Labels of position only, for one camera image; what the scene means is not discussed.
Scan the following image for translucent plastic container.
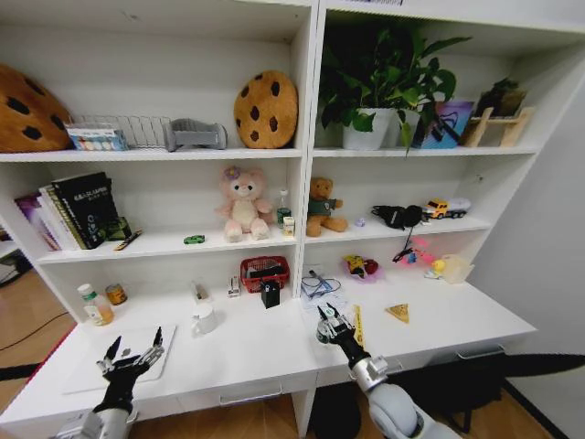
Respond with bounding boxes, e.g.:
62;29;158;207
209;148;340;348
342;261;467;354
440;253;477;286

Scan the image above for yellow toy truck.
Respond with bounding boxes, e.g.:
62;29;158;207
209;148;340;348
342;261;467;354
421;197;473;221

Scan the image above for yellow black utility knife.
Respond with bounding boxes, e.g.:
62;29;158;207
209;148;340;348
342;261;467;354
112;229;144;252

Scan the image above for white books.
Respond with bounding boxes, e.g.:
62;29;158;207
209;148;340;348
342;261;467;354
37;184;82;252

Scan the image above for black pen holder box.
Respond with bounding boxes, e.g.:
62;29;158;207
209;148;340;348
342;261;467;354
261;280;282;311

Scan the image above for brown teddy bear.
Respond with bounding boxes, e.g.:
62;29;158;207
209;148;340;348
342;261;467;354
305;177;350;238

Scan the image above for yellow can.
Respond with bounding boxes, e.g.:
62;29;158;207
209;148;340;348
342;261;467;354
105;283;129;306

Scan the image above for white plant pot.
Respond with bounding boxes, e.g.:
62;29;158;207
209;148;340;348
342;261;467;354
342;107;397;152

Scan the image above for round brown cookie pillow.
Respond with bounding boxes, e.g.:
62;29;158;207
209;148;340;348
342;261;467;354
233;70;300;150

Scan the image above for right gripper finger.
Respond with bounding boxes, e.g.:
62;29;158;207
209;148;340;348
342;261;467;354
314;305;331;342
326;302;356;333

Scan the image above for orange juice bottle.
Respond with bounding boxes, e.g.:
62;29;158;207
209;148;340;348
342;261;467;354
76;284;116;327

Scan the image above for dark green camouflage toy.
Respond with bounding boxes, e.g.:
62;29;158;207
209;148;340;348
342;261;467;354
98;216;134;242

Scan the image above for black book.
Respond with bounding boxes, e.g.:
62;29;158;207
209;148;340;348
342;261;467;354
50;171;121;251

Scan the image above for yellow duck toy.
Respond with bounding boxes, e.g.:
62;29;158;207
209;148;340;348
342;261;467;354
424;257;448;281

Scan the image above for silver drawer handle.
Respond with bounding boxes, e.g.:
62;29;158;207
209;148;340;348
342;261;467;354
218;385;283;407
455;345;505;361

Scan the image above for pink plush bunny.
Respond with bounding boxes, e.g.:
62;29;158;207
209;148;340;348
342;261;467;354
214;166;274;244

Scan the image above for white mug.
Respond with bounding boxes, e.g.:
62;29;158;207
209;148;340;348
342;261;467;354
190;302;217;338

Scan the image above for blue purple printed box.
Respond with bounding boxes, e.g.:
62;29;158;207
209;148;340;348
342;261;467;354
412;101;476;150

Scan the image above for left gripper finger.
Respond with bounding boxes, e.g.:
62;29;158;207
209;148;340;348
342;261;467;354
139;326;165;367
95;336;123;375

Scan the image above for wooden rack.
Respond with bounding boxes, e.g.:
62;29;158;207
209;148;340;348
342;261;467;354
460;106;537;148

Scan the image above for white shelving desk unit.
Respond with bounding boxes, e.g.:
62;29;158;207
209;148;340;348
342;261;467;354
0;0;585;435

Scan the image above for silver wire file rack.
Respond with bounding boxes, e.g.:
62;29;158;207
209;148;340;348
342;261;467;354
72;113;173;150

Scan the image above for yellow ruler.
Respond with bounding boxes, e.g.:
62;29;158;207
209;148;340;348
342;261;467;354
352;303;369;350

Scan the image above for toy pizza slice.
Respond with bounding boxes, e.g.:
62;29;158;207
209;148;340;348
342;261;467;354
384;302;412;326

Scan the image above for black headphones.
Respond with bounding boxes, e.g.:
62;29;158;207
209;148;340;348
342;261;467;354
370;203;431;265

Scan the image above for green label bottle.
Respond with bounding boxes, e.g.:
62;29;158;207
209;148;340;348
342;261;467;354
275;188;293;230

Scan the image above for purple book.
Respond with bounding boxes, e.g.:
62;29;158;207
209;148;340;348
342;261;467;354
15;193;61;252

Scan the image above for clear bag with cable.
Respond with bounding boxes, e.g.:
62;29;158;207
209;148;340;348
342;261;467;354
300;264;343;302

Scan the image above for grey plastic holder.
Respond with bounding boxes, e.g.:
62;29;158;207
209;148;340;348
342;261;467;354
162;118;229;153

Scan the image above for green leafy plant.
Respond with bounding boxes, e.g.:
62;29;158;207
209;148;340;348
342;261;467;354
318;17;473;157

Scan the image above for pink blue toy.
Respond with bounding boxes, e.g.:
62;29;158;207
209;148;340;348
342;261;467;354
394;236;436;267

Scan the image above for pink bowl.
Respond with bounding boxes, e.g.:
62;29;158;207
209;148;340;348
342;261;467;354
342;254;388;284

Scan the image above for yellow toy banana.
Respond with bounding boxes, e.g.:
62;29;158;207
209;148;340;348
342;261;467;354
344;254;368;279

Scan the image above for red mesh basket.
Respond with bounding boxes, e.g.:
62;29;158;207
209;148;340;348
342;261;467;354
239;255;293;294

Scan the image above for blue white printed box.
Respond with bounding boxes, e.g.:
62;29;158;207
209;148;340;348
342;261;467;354
65;123;130;153

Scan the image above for dark framed picture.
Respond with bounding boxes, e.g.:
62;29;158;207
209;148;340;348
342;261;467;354
474;77;527;119

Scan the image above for large brown cookie pillow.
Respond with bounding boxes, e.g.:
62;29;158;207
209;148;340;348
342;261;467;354
0;63;74;155

